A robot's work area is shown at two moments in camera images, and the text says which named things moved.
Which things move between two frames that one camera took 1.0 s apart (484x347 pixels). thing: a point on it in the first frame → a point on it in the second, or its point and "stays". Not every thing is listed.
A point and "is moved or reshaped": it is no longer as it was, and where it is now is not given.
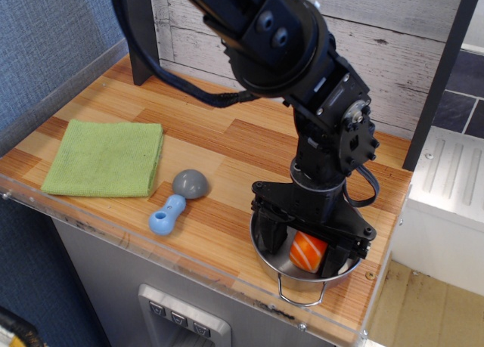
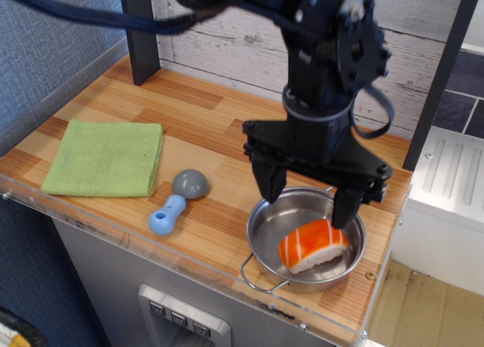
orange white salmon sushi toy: x=307 y=252 is moved or reshaped
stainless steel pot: x=280 y=264 is moved or reshaped
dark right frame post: x=442 y=74 stays
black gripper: x=318 y=206 → x=323 y=146
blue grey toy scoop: x=187 y=184 stays
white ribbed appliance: x=440 y=232 stays
